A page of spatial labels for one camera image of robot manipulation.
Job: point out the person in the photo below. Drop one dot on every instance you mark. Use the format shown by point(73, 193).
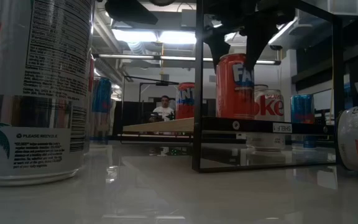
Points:
point(165, 112)

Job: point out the silver Diet Coke can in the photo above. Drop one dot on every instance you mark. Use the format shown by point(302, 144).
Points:
point(272, 107)

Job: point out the silver slim beverage can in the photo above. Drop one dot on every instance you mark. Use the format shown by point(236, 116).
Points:
point(356, 140)

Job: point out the long ceiling tube light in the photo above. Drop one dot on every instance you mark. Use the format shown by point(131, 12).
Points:
point(129, 56)

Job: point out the white ceiling box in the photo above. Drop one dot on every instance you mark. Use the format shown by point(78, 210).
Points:
point(343, 6)

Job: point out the white palm-print Celsius can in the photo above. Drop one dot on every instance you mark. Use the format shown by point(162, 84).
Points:
point(42, 124)

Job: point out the blue silver Red Bull can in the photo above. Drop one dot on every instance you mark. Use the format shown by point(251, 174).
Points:
point(102, 105)

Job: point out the black partition screen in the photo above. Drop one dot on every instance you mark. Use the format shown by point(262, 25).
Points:
point(132, 118)

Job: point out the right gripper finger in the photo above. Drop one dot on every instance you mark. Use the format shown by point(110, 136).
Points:
point(218, 46)
point(255, 46)

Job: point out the bright ceiling light panel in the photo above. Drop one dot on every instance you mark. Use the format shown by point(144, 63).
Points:
point(135, 35)

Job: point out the wooden shelf black metal frame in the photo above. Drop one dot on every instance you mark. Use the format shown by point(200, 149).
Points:
point(166, 125)

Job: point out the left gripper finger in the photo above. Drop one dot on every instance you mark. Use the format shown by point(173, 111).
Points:
point(129, 12)

